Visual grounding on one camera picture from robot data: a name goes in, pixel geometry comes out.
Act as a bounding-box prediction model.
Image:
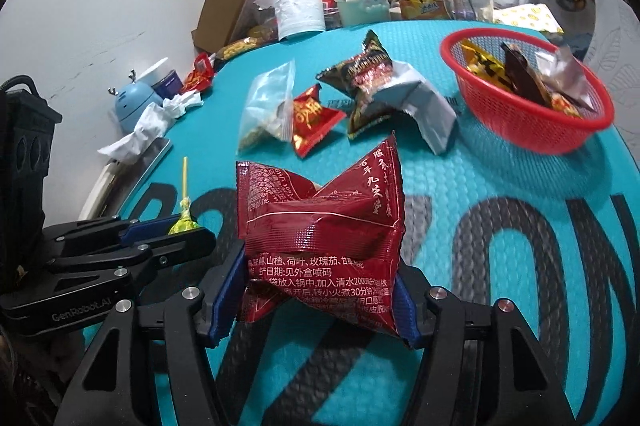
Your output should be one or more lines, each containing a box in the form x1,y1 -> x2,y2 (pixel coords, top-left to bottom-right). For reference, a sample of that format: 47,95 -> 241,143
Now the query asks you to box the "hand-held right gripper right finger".
394,263 -> 591,426

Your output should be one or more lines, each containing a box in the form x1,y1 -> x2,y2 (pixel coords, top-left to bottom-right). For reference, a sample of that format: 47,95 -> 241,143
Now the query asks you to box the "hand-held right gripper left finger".
67,251 -> 250,426

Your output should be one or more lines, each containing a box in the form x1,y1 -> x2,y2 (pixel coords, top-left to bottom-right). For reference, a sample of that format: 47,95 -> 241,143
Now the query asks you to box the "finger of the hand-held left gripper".
42,216 -> 178,257
50,230 -> 217,279

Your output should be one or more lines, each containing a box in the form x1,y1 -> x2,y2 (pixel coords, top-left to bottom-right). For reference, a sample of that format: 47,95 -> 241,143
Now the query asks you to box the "green lollipop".
167,157 -> 201,237

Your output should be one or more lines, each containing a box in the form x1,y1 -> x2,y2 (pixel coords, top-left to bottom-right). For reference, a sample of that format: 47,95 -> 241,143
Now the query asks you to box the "dark red herbal packet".
235,131 -> 407,349

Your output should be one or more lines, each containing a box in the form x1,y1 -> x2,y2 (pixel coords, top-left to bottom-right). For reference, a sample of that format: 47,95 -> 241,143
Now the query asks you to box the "clear zip bag with snacks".
237,61 -> 297,153

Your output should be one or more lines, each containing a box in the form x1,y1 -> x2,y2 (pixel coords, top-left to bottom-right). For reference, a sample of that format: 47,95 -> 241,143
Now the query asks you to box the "small red gold snack packet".
291,83 -> 347,158

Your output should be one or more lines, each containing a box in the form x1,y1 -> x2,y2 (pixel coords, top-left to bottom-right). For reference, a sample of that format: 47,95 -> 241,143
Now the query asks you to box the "silver foil packet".
372,61 -> 458,155

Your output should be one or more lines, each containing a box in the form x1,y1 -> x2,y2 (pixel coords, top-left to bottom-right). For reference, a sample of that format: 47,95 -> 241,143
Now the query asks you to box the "red plastic basket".
440,27 -> 615,155

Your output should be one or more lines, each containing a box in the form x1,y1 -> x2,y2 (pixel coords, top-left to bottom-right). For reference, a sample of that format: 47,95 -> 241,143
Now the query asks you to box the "dark brown snack packet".
316,28 -> 416,139

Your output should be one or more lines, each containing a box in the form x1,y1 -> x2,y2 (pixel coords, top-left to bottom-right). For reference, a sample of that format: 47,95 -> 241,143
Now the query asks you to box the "yellow snack packet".
460,38 -> 516,94

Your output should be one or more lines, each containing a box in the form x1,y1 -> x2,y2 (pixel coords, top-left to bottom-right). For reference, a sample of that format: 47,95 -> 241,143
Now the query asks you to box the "black and white snack packet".
501,41 -> 551,107

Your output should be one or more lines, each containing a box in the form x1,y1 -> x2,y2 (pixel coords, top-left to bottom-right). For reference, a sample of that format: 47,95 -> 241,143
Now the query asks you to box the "orange seaweed cracker packet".
532,43 -> 598,117

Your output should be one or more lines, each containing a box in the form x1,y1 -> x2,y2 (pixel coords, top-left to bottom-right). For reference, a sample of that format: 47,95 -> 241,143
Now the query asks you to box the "black smartphone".
120,136 -> 173,207

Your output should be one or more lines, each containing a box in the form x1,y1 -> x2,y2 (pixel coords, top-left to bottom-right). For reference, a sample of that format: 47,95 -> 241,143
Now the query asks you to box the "large crumpled white tissue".
98,102 -> 173,164

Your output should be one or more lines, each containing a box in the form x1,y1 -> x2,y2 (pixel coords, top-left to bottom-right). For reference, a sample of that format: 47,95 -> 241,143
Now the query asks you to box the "blue deer humidifier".
107,70 -> 163,134

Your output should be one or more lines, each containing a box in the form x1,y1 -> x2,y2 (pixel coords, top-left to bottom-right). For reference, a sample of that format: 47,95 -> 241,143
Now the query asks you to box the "small crumpled white tissue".
162,92 -> 203,119

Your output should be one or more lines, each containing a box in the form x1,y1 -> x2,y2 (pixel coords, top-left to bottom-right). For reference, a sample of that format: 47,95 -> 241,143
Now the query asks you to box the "white jar with purple label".
142,57 -> 182,99

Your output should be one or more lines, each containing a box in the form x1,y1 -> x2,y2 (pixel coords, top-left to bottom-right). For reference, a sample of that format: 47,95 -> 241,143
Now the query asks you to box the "red gold patterned packet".
181,71 -> 216,94

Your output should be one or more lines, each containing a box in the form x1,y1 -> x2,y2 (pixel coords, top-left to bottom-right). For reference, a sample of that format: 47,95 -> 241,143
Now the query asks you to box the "yellow snack bag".
215,37 -> 266,59

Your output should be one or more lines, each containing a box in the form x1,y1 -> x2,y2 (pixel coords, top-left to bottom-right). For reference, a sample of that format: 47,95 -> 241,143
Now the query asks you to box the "white paper towel roll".
260,0 -> 327,41

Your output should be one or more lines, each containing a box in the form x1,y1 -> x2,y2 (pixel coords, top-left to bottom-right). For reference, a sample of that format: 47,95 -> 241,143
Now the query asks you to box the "white plush toy figure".
350,0 -> 398,24

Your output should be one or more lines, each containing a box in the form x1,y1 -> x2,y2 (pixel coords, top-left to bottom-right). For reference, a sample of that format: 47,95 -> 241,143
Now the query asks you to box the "yellow smiley print paper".
497,3 -> 563,34

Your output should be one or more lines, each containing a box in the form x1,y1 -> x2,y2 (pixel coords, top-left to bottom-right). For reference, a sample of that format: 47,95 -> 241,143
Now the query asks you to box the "white chair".
582,0 -> 640,82

